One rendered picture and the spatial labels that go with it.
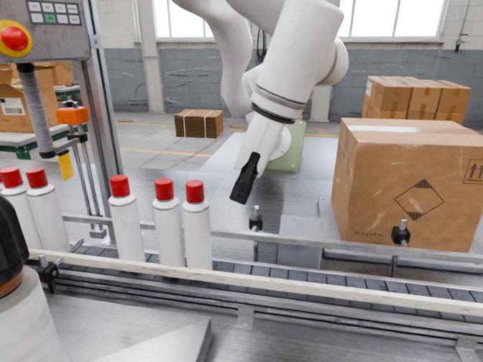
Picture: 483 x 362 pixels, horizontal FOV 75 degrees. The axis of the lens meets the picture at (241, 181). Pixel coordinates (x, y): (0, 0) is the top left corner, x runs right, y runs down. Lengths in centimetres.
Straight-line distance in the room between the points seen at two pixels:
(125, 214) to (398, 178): 59
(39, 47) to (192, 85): 575
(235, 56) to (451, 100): 321
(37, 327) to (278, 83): 43
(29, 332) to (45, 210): 35
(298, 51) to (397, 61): 560
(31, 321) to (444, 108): 383
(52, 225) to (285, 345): 53
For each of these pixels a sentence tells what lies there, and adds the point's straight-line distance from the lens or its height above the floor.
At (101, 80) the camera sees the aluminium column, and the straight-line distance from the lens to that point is 79.
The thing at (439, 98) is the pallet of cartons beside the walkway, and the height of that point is 78.
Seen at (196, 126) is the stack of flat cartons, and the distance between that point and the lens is 478.
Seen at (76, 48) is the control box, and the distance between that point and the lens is 75.
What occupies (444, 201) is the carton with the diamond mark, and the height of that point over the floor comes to 99.
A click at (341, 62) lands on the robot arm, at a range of 54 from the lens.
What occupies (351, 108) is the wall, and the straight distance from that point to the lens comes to 605.
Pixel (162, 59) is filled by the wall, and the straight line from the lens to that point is 662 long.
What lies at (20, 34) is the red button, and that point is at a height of 133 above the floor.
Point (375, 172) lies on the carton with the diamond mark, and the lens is 78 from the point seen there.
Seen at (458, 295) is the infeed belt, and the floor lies 88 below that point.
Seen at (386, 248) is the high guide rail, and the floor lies 96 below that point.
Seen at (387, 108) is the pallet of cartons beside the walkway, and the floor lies 66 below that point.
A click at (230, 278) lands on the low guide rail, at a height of 91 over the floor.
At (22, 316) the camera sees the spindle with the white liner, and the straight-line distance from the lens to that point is 45.
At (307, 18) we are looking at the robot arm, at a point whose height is 135.
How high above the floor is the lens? 132
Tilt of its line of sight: 24 degrees down
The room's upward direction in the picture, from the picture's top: straight up
